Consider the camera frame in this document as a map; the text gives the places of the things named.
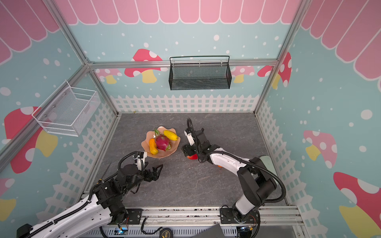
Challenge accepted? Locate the red strawberry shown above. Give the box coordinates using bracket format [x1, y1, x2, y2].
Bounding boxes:
[187, 154, 198, 160]

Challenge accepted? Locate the orange yellow mango fruit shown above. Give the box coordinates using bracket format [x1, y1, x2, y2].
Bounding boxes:
[149, 138, 158, 155]

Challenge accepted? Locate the pink dragon fruit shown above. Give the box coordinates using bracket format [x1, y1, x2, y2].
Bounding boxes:
[154, 130, 172, 151]

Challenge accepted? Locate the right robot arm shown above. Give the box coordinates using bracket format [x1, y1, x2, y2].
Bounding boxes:
[182, 118, 287, 224]

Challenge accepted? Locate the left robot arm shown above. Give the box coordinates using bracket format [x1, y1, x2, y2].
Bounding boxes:
[16, 151, 163, 238]

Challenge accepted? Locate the pink scalloped fruit bowl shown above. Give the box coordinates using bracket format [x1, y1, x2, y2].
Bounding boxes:
[141, 127, 181, 159]

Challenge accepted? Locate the black round tape roll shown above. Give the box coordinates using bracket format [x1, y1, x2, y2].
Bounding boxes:
[159, 228, 174, 238]

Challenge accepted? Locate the pale green cylinder object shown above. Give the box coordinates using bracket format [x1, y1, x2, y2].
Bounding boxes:
[260, 155, 279, 187]

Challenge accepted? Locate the dark grey flat panel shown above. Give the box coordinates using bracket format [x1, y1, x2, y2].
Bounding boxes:
[191, 224, 226, 238]

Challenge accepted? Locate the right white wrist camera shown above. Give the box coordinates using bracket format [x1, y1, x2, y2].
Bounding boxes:
[184, 129, 195, 146]

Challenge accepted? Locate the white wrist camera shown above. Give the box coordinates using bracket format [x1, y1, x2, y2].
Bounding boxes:
[134, 151, 147, 172]
[184, 129, 195, 146]

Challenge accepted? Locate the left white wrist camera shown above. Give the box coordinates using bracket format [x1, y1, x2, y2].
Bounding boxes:
[134, 151, 147, 172]

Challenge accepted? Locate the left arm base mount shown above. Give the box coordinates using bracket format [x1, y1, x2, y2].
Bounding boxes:
[112, 208, 143, 226]

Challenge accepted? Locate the black mesh wall basket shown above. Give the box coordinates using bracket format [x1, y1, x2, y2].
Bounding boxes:
[169, 55, 232, 90]

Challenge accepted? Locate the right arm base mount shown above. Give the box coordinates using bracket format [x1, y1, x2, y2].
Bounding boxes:
[219, 206, 261, 225]

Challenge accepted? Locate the white wire wall basket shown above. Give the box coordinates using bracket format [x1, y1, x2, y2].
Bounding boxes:
[32, 81, 101, 137]

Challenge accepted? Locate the aluminium front rail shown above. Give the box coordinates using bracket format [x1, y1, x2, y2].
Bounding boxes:
[63, 206, 307, 230]

